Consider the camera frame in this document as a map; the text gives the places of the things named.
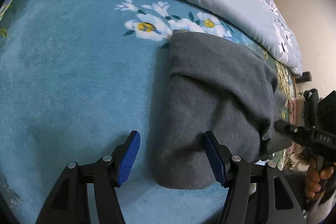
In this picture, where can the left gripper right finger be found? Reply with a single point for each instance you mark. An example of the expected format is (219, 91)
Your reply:
(256, 193)

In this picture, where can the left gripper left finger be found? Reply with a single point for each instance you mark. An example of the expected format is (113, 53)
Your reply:
(67, 202)

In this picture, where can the grey sweatshirt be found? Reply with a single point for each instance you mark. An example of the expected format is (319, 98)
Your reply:
(219, 86)

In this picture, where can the right hand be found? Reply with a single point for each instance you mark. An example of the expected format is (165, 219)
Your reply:
(312, 180)

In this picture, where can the teal floral blanket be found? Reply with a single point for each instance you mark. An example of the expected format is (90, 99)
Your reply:
(77, 76)

